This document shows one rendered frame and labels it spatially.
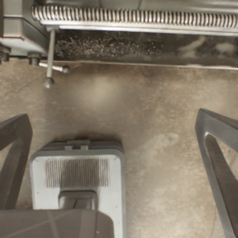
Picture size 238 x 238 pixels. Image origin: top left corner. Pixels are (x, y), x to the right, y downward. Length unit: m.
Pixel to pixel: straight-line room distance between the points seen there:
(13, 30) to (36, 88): 0.84
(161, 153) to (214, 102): 0.48
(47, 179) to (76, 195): 0.18
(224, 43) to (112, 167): 0.82
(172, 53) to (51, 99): 0.81
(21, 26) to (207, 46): 0.77
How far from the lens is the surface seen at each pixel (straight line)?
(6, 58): 0.82
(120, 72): 1.41
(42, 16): 0.74
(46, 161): 1.25
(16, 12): 0.69
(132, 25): 0.77
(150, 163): 1.49
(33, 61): 0.87
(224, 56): 1.12
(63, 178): 1.26
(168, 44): 1.05
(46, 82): 0.76
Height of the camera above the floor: 1.40
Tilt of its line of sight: 84 degrees down
